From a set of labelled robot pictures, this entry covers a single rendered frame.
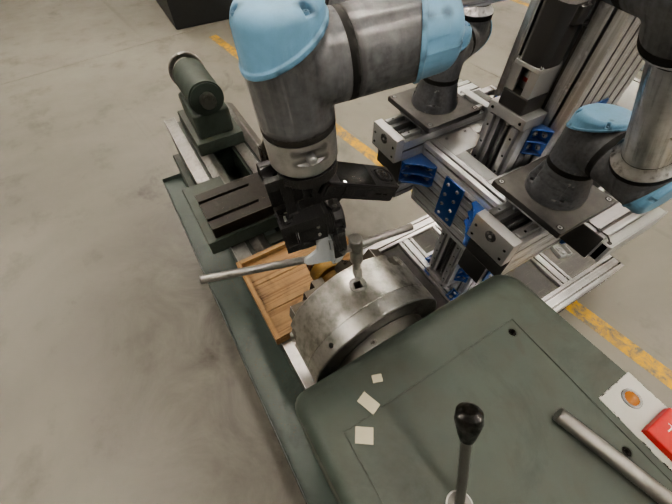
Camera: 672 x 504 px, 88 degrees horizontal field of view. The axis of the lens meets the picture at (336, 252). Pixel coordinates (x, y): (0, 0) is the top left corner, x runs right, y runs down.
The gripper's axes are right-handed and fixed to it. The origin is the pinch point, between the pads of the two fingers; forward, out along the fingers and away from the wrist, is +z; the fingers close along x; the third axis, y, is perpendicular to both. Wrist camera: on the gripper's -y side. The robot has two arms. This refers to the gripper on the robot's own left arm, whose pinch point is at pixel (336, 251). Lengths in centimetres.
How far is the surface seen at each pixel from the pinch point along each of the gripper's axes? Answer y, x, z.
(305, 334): 9.2, 3.0, 20.2
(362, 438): 5.8, 24.7, 10.3
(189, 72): 20, -114, 23
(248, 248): 20, -47, 52
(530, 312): -29.5, 16.6, 13.6
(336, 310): 2.1, 3.0, 14.6
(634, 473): -25.8, 40.8, 10.7
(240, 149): 12, -99, 51
